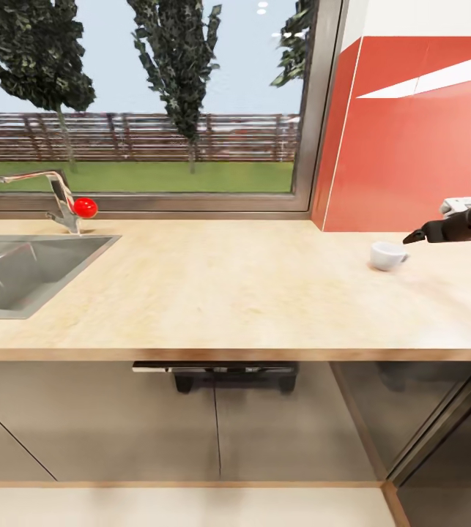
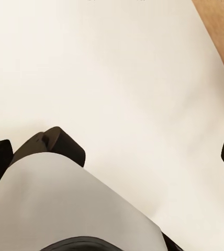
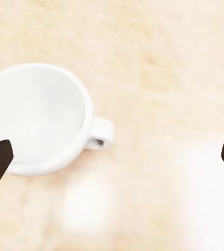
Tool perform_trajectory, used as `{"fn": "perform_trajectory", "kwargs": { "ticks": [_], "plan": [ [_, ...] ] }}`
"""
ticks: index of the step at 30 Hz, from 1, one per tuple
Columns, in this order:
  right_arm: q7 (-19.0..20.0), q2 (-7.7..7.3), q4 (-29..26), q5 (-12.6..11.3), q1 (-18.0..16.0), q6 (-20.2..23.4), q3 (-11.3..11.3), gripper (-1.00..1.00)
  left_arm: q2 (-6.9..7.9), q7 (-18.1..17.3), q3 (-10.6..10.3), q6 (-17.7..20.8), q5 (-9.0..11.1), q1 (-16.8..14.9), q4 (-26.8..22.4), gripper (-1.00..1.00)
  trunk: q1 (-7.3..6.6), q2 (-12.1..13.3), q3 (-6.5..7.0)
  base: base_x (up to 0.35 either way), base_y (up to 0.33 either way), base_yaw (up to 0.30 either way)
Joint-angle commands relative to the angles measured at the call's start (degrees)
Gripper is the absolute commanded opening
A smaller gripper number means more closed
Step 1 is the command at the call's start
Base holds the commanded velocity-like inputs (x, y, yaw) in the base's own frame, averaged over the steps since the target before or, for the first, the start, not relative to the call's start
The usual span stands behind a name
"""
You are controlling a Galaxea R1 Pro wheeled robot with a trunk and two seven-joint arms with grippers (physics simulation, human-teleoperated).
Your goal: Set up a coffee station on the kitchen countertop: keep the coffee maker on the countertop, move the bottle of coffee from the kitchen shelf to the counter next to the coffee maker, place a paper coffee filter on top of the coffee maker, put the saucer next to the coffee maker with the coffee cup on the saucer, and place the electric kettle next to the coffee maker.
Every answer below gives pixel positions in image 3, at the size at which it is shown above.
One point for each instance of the countertop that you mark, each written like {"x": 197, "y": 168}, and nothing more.
{"x": 181, "y": 64}
{"x": 99, "y": 201}

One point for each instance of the coffee cup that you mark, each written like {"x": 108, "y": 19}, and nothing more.
{"x": 47, "y": 114}

